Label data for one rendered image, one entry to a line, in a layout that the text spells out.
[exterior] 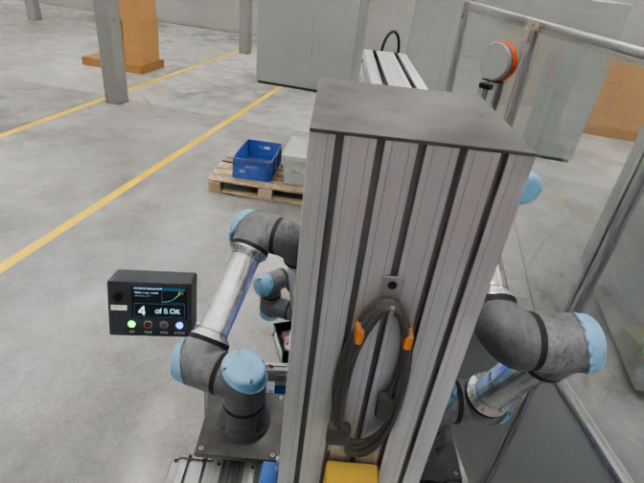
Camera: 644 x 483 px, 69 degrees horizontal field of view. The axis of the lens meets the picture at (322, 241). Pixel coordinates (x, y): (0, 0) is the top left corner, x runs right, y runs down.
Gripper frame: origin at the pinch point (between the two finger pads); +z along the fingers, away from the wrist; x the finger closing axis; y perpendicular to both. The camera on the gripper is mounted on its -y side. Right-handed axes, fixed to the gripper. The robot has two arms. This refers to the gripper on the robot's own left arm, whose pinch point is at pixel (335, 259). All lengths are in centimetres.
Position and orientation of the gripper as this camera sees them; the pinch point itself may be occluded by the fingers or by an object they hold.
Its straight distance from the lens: 183.8
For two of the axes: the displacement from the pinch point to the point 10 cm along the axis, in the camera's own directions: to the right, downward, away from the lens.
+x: -0.3, 8.9, 4.5
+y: -6.6, -3.6, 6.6
